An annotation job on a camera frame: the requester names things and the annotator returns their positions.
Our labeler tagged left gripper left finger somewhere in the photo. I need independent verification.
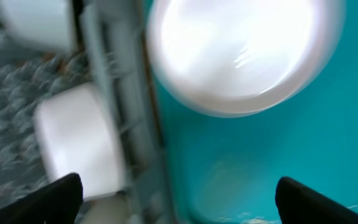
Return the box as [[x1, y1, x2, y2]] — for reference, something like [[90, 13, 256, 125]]
[[0, 173, 83, 224]]

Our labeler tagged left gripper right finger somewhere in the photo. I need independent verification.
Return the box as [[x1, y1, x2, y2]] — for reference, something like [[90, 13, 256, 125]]
[[275, 177, 358, 224]]

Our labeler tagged white cup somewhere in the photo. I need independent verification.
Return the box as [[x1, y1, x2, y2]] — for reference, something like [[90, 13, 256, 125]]
[[34, 83, 126, 200]]

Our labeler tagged grey bowl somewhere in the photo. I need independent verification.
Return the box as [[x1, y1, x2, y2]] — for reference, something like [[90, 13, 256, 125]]
[[0, 0, 78, 54]]

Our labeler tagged grey dishwasher rack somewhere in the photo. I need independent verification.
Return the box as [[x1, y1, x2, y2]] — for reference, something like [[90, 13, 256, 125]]
[[0, 1, 177, 223]]

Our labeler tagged teal plastic tray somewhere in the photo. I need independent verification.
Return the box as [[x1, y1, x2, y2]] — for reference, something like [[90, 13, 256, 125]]
[[154, 0, 358, 223]]

